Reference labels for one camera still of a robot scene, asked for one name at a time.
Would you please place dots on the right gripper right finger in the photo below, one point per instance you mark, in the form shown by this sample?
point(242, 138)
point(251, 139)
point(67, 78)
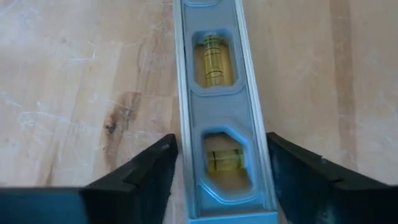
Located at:
point(326, 202)

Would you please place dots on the grey torpedo level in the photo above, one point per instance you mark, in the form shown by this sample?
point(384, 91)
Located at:
point(217, 109)

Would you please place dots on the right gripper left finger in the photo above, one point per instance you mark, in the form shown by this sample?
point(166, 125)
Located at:
point(109, 202)

